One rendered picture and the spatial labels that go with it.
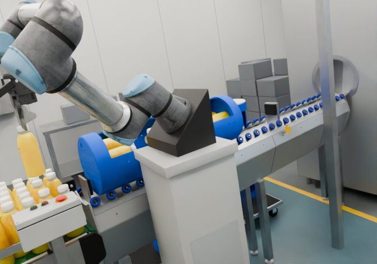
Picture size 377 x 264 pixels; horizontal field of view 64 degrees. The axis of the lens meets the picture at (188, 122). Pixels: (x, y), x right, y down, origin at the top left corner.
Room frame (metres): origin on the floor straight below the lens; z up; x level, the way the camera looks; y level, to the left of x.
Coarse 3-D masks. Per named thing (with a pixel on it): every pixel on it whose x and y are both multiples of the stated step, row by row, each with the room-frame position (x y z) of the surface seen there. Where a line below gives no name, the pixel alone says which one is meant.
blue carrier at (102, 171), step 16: (224, 96) 1.76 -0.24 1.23; (240, 112) 1.68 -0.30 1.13; (144, 128) 1.62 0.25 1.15; (224, 128) 1.60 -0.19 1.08; (240, 128) 1.68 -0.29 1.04; (80, 144) 1.35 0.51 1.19; (96, 144) 1.25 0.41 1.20; (144, 144) 1.62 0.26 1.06; (80, 160) 1.41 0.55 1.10; (96, 160) 1.20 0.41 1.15; (112, 160) 1.23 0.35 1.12; (128, 160) 1.27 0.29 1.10; (96, 176) 1.24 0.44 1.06; (112, 176) 1.22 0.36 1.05; (128, 176) 1.28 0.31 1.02; (96, 192) 1.29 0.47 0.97
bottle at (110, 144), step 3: (108, 138) 1.38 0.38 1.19; (105, 141) 1.35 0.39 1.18; (108, 141) 1.35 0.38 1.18; (111, 141) 1.36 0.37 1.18; (114, 141) 1.36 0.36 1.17; (105, 144) 1.34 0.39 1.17; (108, 144) 1.34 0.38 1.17; (111, 144) 1.35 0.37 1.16; (114, 144) 1.36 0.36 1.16; (117, 144) 1.37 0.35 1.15; (120, 144) 1.38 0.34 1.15; (108, 147) 1.34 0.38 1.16; (111, 147) 1.35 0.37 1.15; (114, 147) 1.36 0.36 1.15
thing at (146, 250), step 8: (272, 200) 2.39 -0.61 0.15; (280, 200) 2.37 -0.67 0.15; (256, 208) 2.29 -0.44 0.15; (272, 208) 2.30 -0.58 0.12; (256, 216) 2.21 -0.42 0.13; (272, 216) 2.36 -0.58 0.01; (144, 248) 2.01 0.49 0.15; (152, 248) 2.00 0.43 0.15; (136, 256) 1.94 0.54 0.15; (144, 256) 1.92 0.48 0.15; (152, 256) 1.90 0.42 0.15
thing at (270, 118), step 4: (264, 104) 2.06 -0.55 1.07; (268, 104) 2.03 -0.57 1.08; (272, 104) 2.01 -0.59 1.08; (276, 104) 2.00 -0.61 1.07; (268, 108) 2.04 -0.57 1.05; (272, 108) 2.01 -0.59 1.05; (276, 108) 2.00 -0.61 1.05; (268, 112) 2.04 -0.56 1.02; (272, 112) 2.01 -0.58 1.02; (276, 112) 2.00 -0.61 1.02; (268, 116) 2.06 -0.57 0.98; (272, 116) 2.04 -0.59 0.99; (276, 116) 2.01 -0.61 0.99; (268, 120) 2.07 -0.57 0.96; (272, 120) 2.04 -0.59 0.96; (276, 120) 2.01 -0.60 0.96
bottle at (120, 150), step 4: (116, 148) 1.33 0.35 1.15; (120, 148) 1.33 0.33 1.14; (124, 148) 1.34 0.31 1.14; (128, 148) 1.35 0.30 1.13; (112, 152) 1.30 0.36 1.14; (116, 152) 1.31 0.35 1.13; (120, 152) 1.31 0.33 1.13; (124, 152) 1.32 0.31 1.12; (112, 156) 1.29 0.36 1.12; (116, 156) 1.30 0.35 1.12
